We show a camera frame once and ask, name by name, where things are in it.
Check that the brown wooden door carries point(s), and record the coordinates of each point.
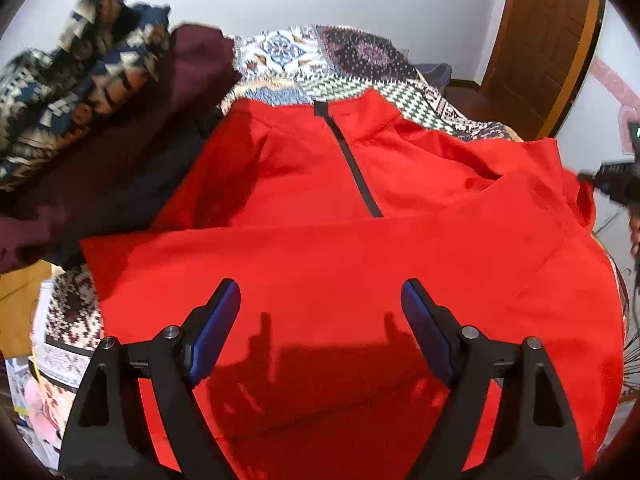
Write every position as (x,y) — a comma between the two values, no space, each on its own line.
(545,35)

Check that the person's right hand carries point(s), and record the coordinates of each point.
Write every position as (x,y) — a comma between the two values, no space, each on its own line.
(635,237)

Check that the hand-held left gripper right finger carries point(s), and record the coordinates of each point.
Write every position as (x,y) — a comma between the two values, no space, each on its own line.
(425,330)

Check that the patchwork patterned blanket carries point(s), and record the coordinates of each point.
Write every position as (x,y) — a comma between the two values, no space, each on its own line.
(300,55)

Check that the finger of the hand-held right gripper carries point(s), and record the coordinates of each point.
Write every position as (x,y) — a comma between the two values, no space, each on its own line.
(602,175)

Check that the dark navy folded garment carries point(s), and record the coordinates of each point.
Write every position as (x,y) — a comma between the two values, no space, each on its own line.
(165,175)

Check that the pink wall decoration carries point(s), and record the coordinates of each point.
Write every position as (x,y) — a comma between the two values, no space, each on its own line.
(612,80)

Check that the maroon folded garment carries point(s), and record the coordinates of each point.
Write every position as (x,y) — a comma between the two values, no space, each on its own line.
(190,70)

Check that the cartoon printed bed sheet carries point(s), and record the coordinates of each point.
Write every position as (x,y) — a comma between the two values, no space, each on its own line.
(37,410)

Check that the red zip pullover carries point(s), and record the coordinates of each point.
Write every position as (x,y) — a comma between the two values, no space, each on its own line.
(325,250)

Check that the navy patterned folded garment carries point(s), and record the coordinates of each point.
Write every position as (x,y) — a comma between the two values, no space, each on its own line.
(75,85)

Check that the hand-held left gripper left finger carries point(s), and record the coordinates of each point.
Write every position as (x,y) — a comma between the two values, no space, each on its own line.
(215,330)

